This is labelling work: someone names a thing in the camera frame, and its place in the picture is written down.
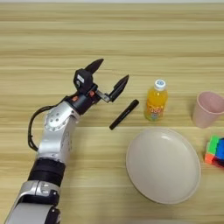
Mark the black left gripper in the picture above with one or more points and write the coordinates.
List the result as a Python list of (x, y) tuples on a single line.
[(83, 102)]

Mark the orange juice bottle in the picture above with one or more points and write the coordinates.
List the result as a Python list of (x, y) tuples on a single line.
[(156, 102)]

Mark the multicoloured puzzle cube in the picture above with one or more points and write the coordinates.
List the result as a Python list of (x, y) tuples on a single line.
[(214, 145)]

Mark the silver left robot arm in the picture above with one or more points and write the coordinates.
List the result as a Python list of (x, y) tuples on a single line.
[(55, 137)]

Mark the left gripper labelled black box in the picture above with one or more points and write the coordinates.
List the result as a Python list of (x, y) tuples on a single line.
[(83, 80)]

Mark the black marker pen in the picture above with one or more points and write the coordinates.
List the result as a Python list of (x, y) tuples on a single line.
[(124, 114)]

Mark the beige round plate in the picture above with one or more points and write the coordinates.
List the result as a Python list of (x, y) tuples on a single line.
[(157, 166)]

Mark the pink plastic cup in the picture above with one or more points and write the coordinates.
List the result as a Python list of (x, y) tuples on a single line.
[(207, 113)]

